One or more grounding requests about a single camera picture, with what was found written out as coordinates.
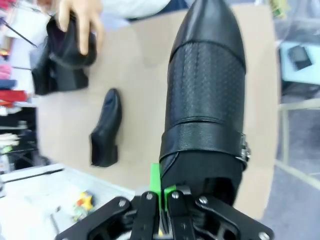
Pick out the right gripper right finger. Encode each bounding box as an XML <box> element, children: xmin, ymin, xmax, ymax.
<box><xmin>163</xmin><ymin>184</ymin><xmax>274</xmax><ymax>240</ymax></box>

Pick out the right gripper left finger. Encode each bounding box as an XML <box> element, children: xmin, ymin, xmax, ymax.
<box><xmin>56</xmin><ymin>163</ymin><xmax>161</xmax><ymax>240</ymax></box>

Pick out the black loafer shoe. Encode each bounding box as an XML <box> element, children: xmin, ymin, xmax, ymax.
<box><xmin>89</xmin><ymin>88</ymin><xmax>124</xmax><ymax>168</ymax></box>
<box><xmin>46</xmin><ymin>13</ymin><xmax>98</xmax><ymax>70</ymax></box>

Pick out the black monk strap shoe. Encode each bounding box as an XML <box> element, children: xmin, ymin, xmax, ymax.
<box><xmin>158</xmin><ymin>0</ymin><xmax>252</xmax><ymax>208</ymax></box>

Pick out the person's left hand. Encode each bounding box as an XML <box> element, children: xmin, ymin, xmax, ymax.
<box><xmin>57</xmin><ymin>0</ymin><xmax>106</xmax><ymax>56</ymax></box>

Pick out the colourful toy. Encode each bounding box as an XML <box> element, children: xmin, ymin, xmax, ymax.
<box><xmin>72</xmin><ymin>190</ymin><xmax>95</xmax><ymax>222</ymax></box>

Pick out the white platform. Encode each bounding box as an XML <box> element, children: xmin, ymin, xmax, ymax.
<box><xmin>0</xmin><ymin>162</ymin><xmax>137</xmax><ymax>240</ymax></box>

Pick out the red cloth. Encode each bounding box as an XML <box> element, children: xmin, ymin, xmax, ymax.
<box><xmin>0</xmin><ymin>89</ymin><xmax>33</xmax><ymax>104</ymax></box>

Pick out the black flat device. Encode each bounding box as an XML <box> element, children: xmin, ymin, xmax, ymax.
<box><xmin>286</xmin><ymin>44</ymin><xmax>314</xmax><ymax>71</ymax></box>

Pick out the pink cloth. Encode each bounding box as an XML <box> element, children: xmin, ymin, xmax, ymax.
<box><xmin>0</xmin><ymin>63</ymin><xmax>13</xmax><ymax>80</ymax></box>

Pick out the person in white jacket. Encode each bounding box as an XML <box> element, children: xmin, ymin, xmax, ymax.
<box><xmin>98</xmin><ymin>0</ymin><xmax>191</xmax><ymax>20</ymax></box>

